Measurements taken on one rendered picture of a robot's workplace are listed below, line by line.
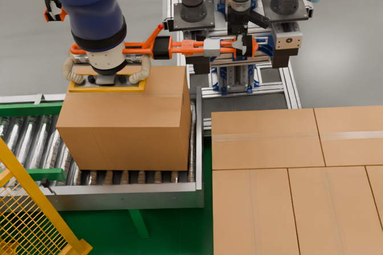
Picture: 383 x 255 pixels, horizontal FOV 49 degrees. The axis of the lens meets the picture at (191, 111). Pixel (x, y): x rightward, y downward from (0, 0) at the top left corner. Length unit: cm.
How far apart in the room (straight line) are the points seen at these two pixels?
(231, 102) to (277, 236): 118
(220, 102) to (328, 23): 143
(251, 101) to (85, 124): 134
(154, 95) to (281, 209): 85
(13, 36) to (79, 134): 237
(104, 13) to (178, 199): 107
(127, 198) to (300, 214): 88
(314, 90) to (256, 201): 142
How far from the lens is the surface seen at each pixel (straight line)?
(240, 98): 301
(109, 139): 211
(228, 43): 182
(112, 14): 171
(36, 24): 440
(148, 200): 229
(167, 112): 201
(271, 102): 300
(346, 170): 236
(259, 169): 229
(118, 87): 187
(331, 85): 345
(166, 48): 181
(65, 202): 240
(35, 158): 257
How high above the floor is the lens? 251
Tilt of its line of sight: 51 degrees down
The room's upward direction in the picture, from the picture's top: 8 degrees counter-clockwise
